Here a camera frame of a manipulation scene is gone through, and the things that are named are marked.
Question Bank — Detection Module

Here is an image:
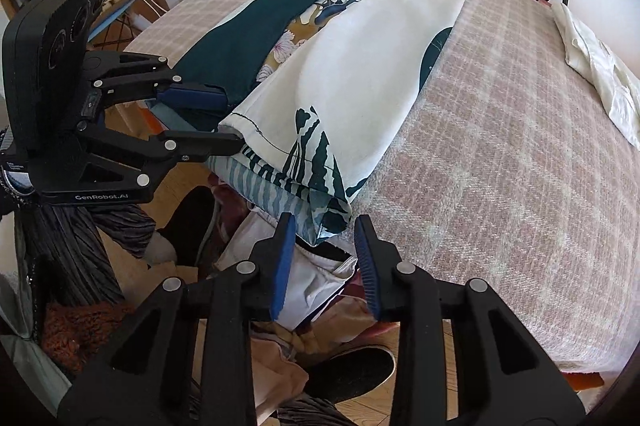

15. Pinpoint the brown fuzzy cloth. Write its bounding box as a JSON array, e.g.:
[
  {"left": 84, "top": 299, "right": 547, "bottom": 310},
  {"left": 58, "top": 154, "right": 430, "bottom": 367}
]
[{"left": 42, "top": 301, "right": 137, "bottom": 378}]

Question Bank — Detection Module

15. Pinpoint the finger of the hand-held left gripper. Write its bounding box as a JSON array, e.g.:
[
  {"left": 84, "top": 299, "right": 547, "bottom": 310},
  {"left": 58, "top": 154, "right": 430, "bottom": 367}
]
[
  {"left": 75, "top": 126, "right": 244, "bottom": 189},
  {"left": 92, "top": 52, "right": 229, "bottom": 113}
]

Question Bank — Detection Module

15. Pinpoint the pink plaid blanket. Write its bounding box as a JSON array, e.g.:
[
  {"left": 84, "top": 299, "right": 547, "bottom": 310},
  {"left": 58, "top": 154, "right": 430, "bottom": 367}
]
[{"left": 129, "top": 0, "right": 640, "bottom": 374}]

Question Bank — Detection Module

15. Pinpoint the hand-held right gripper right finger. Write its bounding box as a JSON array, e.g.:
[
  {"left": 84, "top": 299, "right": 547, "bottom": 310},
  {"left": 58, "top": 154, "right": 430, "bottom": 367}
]
[{"left": 353, "top": 213, "right": 586, "bottom": 426}]

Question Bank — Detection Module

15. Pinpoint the beige cloth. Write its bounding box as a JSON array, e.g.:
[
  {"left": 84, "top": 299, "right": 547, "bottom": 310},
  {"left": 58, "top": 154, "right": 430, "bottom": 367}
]
[{"left": 249, "top": 296, "right": 401, "bottom": 426}]

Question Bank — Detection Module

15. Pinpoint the white folded shirt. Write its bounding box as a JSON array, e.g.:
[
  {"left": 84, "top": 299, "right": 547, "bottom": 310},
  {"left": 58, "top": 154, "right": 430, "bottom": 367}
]
[{"left": 551, "top": 2, "right": 640, "bottom": 152}]

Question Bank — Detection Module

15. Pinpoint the cream and green printed t-shirt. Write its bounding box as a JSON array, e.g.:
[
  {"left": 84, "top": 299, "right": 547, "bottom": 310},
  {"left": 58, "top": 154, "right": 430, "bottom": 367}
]
[{"left": 175, "top": 0, "right": 478, "bottom": 247}]

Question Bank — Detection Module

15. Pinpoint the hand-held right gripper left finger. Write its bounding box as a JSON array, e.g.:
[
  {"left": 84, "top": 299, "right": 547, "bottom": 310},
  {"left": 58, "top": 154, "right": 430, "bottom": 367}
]
[{"left": 57, "top": 212, "right": 297, "bottom": 426}]

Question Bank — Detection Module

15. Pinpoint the black shoe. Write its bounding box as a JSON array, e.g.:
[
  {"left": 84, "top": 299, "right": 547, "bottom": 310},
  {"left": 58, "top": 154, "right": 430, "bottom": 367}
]
[
  {"left": 304, "top": 345, "right": 397, "bottom": 408},
  {"left": 157, "top": 186, "right": 217, "bottom": 268}
]

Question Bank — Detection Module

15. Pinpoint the white cloth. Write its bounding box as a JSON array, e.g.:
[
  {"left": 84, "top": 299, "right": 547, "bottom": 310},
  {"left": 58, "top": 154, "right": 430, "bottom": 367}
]
[{"left": 220, "top": 206, "right": 358, "bottom": 332}]

